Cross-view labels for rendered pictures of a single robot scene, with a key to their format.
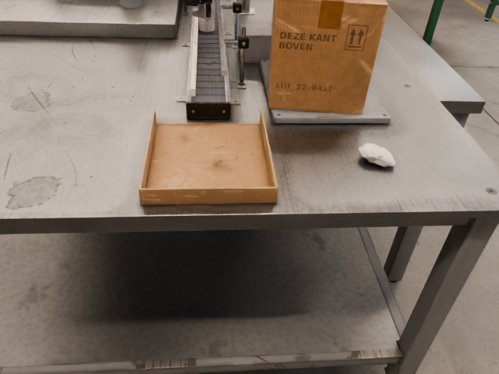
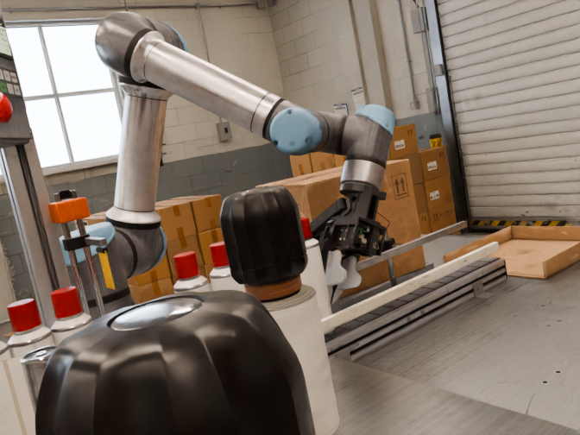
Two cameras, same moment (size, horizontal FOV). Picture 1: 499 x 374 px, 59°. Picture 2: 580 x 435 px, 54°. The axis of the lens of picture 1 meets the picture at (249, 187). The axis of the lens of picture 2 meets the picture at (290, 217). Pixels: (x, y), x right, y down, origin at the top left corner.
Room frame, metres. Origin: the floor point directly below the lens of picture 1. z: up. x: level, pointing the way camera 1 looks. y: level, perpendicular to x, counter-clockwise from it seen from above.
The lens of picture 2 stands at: (1.92, 0.99, 1.22)
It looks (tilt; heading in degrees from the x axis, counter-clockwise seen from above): 8 degrees down; 241
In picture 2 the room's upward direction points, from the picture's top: 11 degrees counter-clockwise
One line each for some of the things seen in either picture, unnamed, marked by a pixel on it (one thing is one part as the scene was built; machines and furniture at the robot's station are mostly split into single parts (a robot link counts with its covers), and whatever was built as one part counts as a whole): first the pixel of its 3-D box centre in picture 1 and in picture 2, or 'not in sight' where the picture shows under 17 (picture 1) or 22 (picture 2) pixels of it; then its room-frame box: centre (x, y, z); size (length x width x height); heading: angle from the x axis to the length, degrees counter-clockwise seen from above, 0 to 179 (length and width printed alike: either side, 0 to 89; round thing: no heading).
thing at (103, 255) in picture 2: not in sight; (105, 267); (1.77, 0.19, 1.09); 0.03 x 0.01 x 0.06; 97
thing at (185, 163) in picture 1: (209, 152); (526, 249); (0.79, 0.09, 0.85); 0.30 x 0.26 x 0.04; 7
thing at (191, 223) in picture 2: not in sight; (155, 259); (0.69, -3.57, 0.45); 1.20 x 0.84 x 0.89; 98
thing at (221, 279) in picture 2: not in sight; (233, 306); (1.60, 0.19, 0.98); 0.05 x 0.05 x 0.20
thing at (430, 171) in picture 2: not in sight; (375, 196); (-1.19, -2.97, 0.57); 1.20 x 0.85 x 1.14; 8
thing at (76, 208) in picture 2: not in sight; (97, 301); (1.79, 0.16, 1.05); 0.10 x 0.04 x 0.33; 97
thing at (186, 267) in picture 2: not in sight; (198, 319); (1.66, 0.20, 0.98); 0.05 x 0.05 x 0.20
